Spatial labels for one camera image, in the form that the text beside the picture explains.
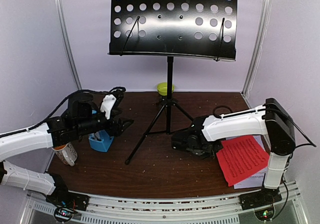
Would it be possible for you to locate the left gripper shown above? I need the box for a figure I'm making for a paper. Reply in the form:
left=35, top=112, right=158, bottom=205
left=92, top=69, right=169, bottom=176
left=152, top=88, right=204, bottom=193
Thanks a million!
left=74, top=108, right=134, bottom=137

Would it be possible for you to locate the red sheet music paper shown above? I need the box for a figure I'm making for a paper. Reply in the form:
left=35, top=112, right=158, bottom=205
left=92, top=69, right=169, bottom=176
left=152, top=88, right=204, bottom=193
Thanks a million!
left=216, top=135, right=270, bottom=187

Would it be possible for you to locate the black music stand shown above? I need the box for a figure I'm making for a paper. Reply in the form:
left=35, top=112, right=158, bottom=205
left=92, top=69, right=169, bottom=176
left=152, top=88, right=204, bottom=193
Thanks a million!
left=107, top=0, right=238, bottom=165

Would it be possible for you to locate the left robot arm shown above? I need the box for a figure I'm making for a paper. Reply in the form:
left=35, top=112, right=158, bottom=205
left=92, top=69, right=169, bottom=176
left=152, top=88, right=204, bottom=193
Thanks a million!
left=0, top=87, right=134, bottom=206

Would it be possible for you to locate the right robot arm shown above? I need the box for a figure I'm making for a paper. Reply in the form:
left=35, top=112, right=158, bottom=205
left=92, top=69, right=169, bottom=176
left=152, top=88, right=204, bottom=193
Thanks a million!
left=171, top=98, right=296, bottom=205

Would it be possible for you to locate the blue metronome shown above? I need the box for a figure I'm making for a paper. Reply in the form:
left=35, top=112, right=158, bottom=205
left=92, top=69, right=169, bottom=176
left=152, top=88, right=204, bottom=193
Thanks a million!
left=88, top=130, right=114, bottom=152

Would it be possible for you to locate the green plastic bowl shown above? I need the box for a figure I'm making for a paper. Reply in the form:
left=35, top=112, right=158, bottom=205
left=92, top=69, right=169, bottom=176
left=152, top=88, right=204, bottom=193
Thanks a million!
left=156, top=82, right=168, bottom=96

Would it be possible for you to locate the white sheet music paper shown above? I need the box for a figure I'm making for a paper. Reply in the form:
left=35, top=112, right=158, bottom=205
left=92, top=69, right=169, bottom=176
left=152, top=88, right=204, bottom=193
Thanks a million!
left=233, top=135, right=267, bottom=189

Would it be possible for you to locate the white patterned mug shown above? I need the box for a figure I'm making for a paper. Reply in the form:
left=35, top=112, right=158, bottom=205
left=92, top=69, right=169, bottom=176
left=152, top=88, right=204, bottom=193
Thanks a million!
left=52, top=142, right=78, bottom=167

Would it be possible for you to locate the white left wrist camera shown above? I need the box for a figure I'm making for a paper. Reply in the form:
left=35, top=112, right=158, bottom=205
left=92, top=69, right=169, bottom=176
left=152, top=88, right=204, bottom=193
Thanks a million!
left=99, top=94, right=117, bottom=120

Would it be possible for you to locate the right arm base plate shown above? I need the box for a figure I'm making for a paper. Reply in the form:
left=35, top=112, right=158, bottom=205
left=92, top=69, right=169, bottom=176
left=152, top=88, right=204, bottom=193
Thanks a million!
left=239, top=190, right=282, bottom=222

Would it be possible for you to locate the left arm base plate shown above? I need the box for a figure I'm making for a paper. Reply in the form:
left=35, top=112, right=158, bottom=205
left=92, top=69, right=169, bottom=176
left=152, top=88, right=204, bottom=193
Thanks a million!
left=45, top=189, right=90, bottom=223

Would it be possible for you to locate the left aluminium corner post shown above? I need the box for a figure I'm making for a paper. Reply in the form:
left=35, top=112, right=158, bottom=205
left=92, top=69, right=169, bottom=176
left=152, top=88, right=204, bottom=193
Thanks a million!
left=54, top=0, right=82, bottom=90

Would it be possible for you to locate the aluminium corner post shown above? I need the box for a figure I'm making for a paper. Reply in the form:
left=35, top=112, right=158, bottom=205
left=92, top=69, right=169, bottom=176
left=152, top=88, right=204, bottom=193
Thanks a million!
left=54, top=0, right=82, bottom=90
left=242, top=0, right=272, bottom=100

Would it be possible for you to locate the right aluminium corner post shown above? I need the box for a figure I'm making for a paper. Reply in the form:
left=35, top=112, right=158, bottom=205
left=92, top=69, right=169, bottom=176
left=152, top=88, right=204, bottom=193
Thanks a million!
left=242, top=0, right=272, bottom=100

